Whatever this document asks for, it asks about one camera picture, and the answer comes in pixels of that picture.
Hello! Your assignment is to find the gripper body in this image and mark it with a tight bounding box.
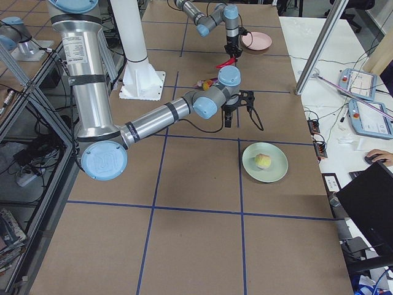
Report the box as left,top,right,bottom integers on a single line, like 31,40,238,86
224,36,242,57
222,95,240,114

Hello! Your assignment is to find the red chili pepper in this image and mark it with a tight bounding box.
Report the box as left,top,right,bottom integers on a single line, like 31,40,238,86
216,57,234,69

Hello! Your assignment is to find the peach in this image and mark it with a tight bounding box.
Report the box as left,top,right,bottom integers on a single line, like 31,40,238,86
254,154,272,170

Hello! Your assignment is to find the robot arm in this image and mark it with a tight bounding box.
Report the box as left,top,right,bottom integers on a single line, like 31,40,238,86
166,1,248,69
47,1,241,181

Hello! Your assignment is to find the pink plate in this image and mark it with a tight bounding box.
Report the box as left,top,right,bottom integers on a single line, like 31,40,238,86
241,31,273,51

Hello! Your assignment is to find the red yellow pomegranate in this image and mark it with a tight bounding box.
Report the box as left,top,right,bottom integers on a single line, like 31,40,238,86
201,79,214,91

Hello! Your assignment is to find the purple eggplant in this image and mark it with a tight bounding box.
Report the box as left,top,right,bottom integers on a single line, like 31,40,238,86
195,78,218,90

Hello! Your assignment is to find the green plate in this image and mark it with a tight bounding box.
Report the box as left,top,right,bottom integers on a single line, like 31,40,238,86
242,143,289,183

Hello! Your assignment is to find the reacher grabber tool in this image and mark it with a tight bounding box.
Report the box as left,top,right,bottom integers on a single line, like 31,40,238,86
313,71,393,120

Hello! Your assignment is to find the upper teach pendant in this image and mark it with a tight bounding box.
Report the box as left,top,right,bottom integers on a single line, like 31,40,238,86
338,68,377,101

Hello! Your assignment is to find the teach pendant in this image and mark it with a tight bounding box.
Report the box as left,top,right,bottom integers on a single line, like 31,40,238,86
348,99,392,140
338,68,377,101

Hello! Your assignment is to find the lower teach pendant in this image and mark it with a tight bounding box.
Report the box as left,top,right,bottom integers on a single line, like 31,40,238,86
348,99,392,140

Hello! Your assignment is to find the black monitor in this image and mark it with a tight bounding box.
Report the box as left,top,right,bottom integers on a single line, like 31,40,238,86
337,162,392,255

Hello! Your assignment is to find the person in black shirt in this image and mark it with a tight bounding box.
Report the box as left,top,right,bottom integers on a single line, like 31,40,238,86
366,149,393,167

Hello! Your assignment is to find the white power strip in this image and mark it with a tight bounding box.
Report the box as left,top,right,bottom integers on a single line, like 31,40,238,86
15,171,40,187

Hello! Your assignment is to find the stack of books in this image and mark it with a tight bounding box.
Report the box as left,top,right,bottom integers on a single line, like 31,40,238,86
1,208,27,275

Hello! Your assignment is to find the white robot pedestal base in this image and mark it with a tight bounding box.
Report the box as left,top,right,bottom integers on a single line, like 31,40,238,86
111,0,166,101

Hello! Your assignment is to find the aluminium frame post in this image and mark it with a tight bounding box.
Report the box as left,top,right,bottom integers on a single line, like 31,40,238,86
295,0,349,95

